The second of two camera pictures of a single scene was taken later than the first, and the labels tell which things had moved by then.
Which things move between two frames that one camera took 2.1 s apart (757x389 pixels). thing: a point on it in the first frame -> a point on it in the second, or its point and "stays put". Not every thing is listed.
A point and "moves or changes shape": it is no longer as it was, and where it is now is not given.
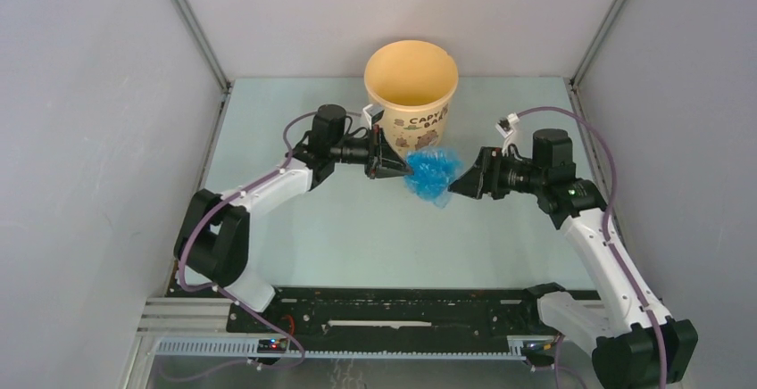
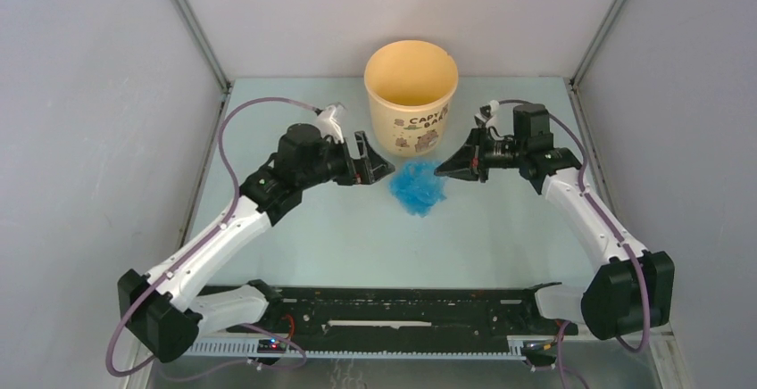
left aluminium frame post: x=194 y=23 stays put
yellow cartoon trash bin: x=414 y=83 stays put
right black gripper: x=483 y=177 -> x=469 y=162
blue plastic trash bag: x=433 y=169 moves or changes shape
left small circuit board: x=275 y=345 stays put
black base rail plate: x=386 y=312 stays put
